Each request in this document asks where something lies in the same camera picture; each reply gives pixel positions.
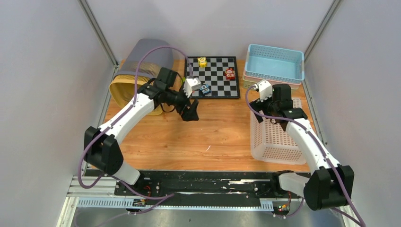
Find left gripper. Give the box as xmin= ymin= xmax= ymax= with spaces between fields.
xmin=166 ymin=84 xmax=199 ymax=121

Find pink plastic basket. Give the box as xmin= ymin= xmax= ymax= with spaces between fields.
xmin=243 ymin=71 xmax=302 ymax=90

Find large white plastic basket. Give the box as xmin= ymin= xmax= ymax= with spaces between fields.
xmin=250 ymin=111 xmax=306 ymax=165

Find light blue plastic basket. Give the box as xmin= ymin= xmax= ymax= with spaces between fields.
xmin=244 ymin=44 xmax=305 ymax=84

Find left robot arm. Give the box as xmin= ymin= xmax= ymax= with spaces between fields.
xmin=82 ymin=68 xmax=202 ymax=195

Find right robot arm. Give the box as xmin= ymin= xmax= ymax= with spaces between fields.
xmin=246 ymin=80 xmax=355 ymax=210

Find blue owl toy block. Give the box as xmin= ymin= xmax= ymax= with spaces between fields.
xmin=199 ymin=84 xmax=211 ymax=96

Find green plastic basket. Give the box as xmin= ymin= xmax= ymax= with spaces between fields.
xmin=243 ymin=76 xmax=299 ymax=91

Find black and white chessboard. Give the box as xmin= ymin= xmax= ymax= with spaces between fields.
xmin=184 ymin=56 xmax=240 ymax=99

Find yellow owl toy block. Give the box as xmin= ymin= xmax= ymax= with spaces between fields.
xmin=197 ymin=57 xmax=208 ymax=68

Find red owl toy block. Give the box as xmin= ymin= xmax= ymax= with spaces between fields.
xmin=224 ymin=68 xmax=236 ymax=80

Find grey and yellow laundry bin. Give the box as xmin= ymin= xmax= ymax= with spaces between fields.
xmin=109 ymin=38 xmax=174 ymax=108

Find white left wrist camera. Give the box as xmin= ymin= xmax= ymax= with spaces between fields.
xmin=183 ymin=78 xmax=202 ymax=98

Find black metal base rail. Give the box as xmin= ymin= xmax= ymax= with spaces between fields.
xmin=114 ymin=170 xmax=301 ymax=208

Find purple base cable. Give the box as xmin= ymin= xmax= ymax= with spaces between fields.
xmin=72 ymin=184 xmax=179 ymax=227

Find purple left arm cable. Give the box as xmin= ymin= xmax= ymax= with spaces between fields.
xmin=77 ymin=45 xmax=194 ymax=201

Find right aluminium frame post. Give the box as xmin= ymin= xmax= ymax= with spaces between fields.
xmin=305 ymin=0 xmax=343 ymax=62

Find aluminium frame post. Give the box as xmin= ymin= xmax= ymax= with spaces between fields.
xmin=305 ymin=0 xmax=343 ymax=62
xmin=78 ymin=0 xmax=119 ymax=68

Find left aluminium frame post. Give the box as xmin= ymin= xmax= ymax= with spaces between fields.
xmin=78 ymin=0 xmax=119 ymax=68

